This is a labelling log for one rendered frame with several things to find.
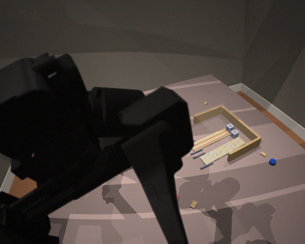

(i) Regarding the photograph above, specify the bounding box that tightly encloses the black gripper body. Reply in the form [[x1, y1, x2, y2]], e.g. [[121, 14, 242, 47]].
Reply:
[[0, 86, 194, 235]]

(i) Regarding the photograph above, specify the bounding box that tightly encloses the speckled beige flat strip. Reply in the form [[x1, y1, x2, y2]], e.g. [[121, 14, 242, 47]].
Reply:
[[199, 145, 228, 165]]

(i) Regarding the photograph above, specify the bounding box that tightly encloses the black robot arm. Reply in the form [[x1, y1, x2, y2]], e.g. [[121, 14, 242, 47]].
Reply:
[[0, 52, 145, 180]]

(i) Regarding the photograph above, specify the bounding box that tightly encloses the tan strip with red stripes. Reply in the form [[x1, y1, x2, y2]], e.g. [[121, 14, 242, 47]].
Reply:
[[192, 134, 217, 151]]

